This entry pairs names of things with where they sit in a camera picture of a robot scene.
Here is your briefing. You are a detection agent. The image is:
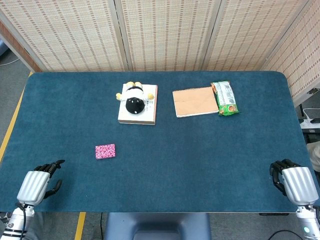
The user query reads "green snack packet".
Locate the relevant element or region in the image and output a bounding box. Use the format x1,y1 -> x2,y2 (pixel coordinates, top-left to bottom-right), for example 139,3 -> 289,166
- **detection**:
210,80 -> 240,116

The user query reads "white book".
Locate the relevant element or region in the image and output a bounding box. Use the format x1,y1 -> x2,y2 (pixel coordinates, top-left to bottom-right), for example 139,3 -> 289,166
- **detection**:
118,83 -> 159,126

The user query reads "blue table mat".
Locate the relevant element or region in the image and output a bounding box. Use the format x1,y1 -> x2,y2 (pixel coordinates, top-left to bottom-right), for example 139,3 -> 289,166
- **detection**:
0,70 -> 320,214

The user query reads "black white plush toy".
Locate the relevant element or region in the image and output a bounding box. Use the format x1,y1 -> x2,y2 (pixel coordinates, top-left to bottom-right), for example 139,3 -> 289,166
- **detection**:
115,81 -> 155,115

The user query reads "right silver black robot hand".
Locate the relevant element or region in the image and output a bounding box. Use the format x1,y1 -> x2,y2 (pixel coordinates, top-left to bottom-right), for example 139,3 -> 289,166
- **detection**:
269,158 -> 320,206

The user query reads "black box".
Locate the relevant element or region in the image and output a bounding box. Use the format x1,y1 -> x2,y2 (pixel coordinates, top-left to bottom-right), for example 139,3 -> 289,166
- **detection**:
301,128 -> 320,145

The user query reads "brown wooden board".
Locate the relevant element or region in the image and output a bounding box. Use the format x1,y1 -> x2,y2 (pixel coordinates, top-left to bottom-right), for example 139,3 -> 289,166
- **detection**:
0,20 -> 42,73

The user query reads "white power strip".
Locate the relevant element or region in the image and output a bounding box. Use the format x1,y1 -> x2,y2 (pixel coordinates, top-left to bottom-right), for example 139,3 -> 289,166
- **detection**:
299,118 -> 320,130

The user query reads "woven folding screen panel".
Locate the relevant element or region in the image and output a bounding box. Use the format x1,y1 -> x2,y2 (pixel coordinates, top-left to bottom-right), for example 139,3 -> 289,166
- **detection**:
0,0 -> 130,73
114,0 -> 222,73
201,0 -> 317,72
261,0 -> 320,107

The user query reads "brown spiral notebook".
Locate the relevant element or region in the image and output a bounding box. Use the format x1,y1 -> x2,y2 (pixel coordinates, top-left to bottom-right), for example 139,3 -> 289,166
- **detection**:
172,86 -> 220,118

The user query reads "black floor cable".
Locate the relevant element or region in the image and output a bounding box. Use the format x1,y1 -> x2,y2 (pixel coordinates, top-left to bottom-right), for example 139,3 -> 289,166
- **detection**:
270,229 -> 304,240

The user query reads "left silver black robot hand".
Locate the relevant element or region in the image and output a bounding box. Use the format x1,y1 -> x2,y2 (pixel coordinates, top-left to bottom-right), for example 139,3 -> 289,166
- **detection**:
16,159 -> 66,206

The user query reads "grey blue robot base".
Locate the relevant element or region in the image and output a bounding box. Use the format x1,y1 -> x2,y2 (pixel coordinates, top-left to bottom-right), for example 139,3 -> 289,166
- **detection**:
103,212 -> 212,240

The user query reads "white power cable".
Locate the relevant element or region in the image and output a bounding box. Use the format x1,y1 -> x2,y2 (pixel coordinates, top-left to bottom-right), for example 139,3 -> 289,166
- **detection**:
301,107 -> 320,121

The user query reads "beige bag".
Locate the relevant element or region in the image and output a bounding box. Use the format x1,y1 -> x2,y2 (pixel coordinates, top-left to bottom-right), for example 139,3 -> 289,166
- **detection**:
306,142 -> 320,173

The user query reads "pink patterned block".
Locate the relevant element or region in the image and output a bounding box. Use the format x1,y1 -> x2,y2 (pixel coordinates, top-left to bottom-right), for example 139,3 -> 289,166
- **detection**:
95,143 -> 117,161

